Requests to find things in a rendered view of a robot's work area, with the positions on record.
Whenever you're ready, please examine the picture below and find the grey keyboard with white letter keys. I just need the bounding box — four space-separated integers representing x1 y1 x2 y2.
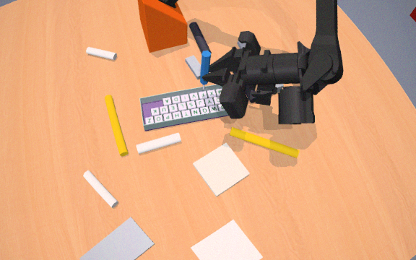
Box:
139 84 229 131

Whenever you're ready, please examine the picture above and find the white cylinder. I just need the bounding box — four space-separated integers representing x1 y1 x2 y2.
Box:
86 47 117 60
83 170 118 208
136 133 181 154

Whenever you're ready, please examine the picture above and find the blue stylus with grey tip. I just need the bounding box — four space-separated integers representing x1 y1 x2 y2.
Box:
200 51 211 90

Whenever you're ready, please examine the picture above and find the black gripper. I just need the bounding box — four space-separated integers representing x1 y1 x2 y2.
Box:
202 31 279 119

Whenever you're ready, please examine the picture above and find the yellow cylindrical rod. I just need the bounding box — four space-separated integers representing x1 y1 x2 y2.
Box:
230 127 300 158

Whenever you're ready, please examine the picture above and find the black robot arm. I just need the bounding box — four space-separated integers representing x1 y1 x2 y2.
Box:
251 0 344 124

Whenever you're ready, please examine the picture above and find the yellow cylinder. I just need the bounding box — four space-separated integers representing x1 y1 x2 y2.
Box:
105 95 128 157

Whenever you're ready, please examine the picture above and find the dark grey cylinder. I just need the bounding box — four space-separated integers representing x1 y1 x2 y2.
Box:
189 22 212 54
245 85 256 103

